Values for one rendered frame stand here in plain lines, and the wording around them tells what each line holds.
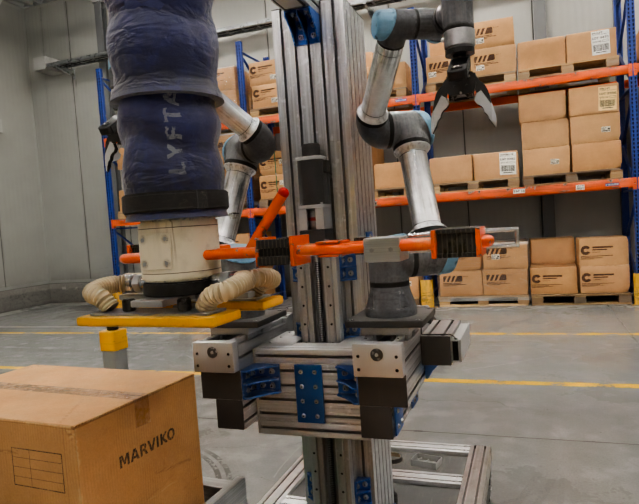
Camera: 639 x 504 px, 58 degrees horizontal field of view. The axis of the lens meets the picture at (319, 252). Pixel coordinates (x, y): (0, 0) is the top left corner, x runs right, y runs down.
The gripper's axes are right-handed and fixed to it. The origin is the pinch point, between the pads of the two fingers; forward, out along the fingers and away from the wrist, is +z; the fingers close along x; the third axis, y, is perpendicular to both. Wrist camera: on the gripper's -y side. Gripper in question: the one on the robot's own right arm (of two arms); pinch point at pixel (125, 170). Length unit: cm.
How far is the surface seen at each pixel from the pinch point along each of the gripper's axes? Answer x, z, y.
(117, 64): -38, -15, -48
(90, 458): -27, 65, -53
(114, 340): 20, 55, 12
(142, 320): -42, 37, -52
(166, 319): -48, 36, -53
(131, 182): -38, 9, -47
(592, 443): -141, 152, 196
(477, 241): -106, 25, -46
